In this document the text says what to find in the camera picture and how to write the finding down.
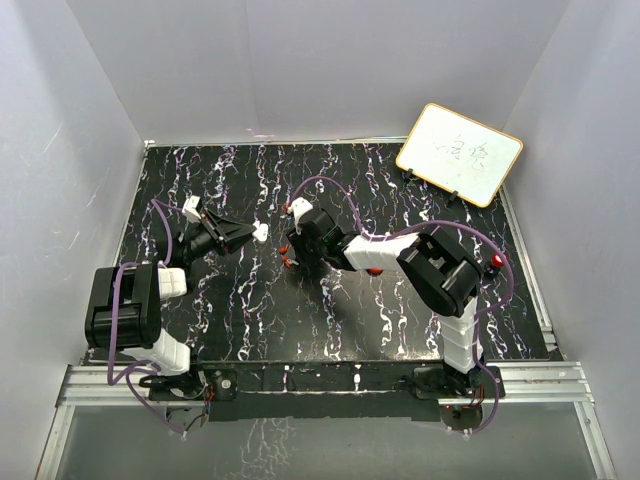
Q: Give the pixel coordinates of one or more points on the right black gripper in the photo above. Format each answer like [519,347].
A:
[298,242]

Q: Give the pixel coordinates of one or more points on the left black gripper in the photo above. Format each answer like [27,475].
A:
[226,235]

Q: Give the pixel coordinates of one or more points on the white earbud charging case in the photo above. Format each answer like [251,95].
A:
[261,232]

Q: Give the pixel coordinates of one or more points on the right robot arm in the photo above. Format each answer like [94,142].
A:
[445,276]

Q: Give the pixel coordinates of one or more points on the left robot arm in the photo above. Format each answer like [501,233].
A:
[124,316]

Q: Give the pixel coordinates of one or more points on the small whiteboard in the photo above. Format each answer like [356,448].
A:
[459,155]

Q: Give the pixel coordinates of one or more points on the red emergency stop button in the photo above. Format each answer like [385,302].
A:
[494,264]

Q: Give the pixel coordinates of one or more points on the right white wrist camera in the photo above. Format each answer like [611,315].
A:
[297,209]

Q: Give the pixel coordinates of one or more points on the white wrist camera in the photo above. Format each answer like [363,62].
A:
[297,209]
[191,209]

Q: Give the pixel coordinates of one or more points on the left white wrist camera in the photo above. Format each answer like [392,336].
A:
[191,209]

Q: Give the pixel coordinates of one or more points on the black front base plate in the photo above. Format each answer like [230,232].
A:
[350,389]

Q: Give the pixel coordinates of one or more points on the aluminium frame rail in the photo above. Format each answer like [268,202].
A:
[331,421]

